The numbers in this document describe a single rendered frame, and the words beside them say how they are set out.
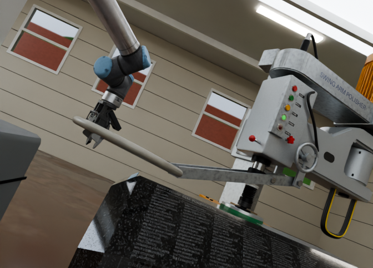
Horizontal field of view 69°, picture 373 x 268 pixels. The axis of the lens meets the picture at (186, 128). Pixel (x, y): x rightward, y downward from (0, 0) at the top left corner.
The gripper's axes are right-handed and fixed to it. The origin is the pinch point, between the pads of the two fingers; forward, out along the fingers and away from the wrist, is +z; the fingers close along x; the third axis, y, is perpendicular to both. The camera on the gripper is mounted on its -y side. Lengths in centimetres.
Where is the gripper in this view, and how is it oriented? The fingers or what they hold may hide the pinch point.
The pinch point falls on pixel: (92, 144)
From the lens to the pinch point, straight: 132.8
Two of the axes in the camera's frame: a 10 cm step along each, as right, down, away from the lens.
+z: -4.3, 8.9, -1.5
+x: 7.6, 2.7, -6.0
